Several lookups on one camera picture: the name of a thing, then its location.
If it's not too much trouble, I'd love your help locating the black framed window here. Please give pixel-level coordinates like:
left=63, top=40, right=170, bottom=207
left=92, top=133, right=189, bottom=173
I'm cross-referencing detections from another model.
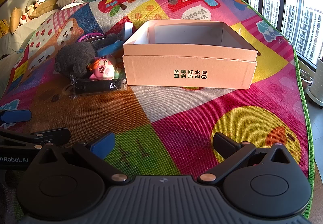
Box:
left=248, top=0, right=323, bottom=71

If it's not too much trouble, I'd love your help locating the pink plastic strainer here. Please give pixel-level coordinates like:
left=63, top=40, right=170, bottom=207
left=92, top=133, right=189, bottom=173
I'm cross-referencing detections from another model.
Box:
left=77, top=32, right=109, bottom=43

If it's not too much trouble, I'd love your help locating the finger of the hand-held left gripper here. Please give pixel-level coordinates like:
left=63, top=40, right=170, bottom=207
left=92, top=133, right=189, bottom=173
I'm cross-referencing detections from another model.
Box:
left=0, top=127, right=71, bottom=147
left=0, top=110, right=32, bottom=124

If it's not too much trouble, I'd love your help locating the black packet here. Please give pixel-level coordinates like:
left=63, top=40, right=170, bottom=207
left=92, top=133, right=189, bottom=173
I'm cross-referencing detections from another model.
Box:
left=69, top=74, right=127, bottom=100

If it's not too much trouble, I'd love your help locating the blue tissue pack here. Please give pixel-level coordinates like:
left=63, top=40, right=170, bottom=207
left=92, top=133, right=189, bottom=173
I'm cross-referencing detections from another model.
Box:
left=96, top=41, right=124, bottom=57

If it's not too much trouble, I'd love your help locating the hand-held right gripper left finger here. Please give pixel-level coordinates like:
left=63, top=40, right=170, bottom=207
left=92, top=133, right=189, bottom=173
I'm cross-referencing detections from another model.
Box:
left=31, top=132, right=129, bottom=185

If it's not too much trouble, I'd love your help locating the yellow cloth item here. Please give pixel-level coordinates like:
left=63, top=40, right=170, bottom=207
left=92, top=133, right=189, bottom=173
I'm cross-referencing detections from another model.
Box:
left=0, top=19, right=9, bottom=38

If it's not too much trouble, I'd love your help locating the small yellow-tan pillow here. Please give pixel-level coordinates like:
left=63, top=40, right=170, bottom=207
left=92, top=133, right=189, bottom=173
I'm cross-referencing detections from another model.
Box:
left=9, top=8, right=24, bottom=34

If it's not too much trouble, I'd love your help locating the tan pillow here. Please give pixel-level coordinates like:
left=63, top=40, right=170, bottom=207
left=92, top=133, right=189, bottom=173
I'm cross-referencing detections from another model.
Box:
left=30, top=0, right=61, bottom=19

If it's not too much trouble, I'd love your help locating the white bed sheet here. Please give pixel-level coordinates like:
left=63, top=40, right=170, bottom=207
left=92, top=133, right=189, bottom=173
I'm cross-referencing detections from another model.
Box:
left=0, top=9, right=61, bottom=94

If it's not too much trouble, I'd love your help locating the white blue plastic packet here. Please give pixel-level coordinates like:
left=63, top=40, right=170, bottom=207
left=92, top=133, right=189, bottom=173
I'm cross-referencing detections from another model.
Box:
left=123, top=22, right=134, bottom=40

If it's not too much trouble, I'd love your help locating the pink white cloth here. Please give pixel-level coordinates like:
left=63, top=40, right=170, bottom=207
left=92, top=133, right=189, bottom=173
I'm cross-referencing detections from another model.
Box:
left=60, top=0, right=87, bottom=10

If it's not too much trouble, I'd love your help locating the black plush toy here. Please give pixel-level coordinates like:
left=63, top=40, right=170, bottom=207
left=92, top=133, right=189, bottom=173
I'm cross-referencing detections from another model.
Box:
left=55, top=33, right=120, bottom=74

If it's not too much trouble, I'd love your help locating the colourful cartoon play mat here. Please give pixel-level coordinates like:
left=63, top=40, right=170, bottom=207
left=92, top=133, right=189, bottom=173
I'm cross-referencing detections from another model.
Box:
left=0, top=0, right=315, bottom=184

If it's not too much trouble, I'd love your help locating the pink cardboard box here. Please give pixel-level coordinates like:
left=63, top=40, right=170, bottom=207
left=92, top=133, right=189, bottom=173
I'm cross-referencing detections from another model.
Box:
left=122, top=20, right=258, bottom=90

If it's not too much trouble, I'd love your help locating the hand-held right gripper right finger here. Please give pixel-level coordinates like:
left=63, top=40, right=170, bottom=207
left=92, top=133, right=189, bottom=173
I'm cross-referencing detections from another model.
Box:
left=197, top=132, right=296, bottom=185

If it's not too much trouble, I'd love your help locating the white plant pot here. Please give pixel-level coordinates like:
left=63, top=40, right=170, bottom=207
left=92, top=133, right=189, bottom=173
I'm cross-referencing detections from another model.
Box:
left=306, top=57, right=323, bottom=109

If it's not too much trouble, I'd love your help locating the white red plush toy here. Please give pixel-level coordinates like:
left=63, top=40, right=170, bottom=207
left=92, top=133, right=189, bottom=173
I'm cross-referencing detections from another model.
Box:
left=19, top=4, right=36, bottom=25

